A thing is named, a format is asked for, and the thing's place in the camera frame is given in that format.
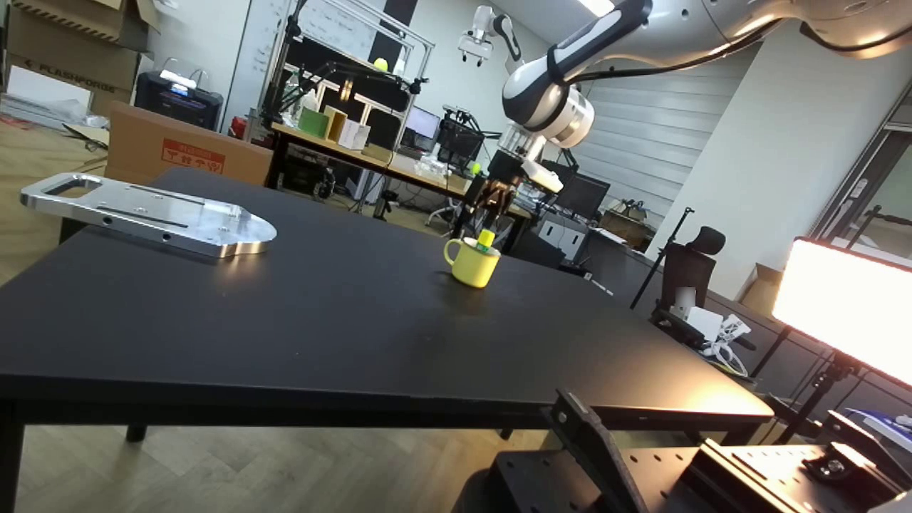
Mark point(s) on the green box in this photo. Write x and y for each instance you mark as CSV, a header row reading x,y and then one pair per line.
x,y
314,124

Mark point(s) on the yellow ceramic mug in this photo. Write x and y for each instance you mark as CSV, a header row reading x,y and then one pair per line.
x,y
471,263

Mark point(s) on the black printer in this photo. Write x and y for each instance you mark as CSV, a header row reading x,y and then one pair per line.
x,y
177,97

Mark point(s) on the black office chair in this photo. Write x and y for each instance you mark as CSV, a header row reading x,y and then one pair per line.
x,y
689,268

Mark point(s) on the yellow green ball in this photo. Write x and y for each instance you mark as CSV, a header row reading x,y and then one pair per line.
x,y
380,64

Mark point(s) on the silver metal plate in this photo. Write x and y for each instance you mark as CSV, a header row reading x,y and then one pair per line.
x,y
152,218

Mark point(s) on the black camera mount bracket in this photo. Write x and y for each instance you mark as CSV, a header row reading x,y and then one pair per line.
x,y
594,459

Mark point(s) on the black light stand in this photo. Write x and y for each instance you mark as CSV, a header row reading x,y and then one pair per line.
x,y
816,390

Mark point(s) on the brown cardboard box red label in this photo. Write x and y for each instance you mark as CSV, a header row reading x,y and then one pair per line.
x,y
186,147

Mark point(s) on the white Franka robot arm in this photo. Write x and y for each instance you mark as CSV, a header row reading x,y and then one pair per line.
x,y
666,28

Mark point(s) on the black metal shelf rack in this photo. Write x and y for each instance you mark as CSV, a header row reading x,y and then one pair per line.
x,y
347,67

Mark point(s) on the ceiling light panel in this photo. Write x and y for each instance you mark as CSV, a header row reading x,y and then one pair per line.
x,y
596,7

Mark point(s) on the black slanted tripod pole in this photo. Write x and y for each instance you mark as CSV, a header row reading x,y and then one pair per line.
x,y
662,258

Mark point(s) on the white plastic bottle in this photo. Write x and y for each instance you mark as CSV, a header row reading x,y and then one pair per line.
x,y
686,302

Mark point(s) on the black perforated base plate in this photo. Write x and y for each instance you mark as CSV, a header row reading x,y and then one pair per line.
x,y
722,479

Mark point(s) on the small lit computer screen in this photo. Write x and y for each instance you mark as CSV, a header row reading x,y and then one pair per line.
x,y
421,124

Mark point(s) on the long wooden work desk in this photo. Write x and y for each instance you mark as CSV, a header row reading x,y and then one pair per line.
x,y
401,168

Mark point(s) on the red small object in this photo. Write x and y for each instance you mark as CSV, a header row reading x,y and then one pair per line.
x,y
239,125

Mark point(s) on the stacked cardboard boxes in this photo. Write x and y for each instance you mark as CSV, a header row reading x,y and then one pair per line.
x,y
72,44

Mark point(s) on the grey window blinds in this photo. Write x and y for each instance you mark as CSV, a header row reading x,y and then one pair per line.
x,y
658,131

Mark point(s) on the bright softbox light panel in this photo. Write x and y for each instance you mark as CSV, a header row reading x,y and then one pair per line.
x,y
842,305

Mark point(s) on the wide black computer monitor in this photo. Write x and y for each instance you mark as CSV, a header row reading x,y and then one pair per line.
x,y
584,194

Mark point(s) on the black equipment on desk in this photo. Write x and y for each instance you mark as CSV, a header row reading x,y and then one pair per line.
x,y
460,141

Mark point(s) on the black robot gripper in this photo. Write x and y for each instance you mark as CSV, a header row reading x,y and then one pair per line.
x,y
521,168

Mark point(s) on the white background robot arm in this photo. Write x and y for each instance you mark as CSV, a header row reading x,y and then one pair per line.
x,y
488,33

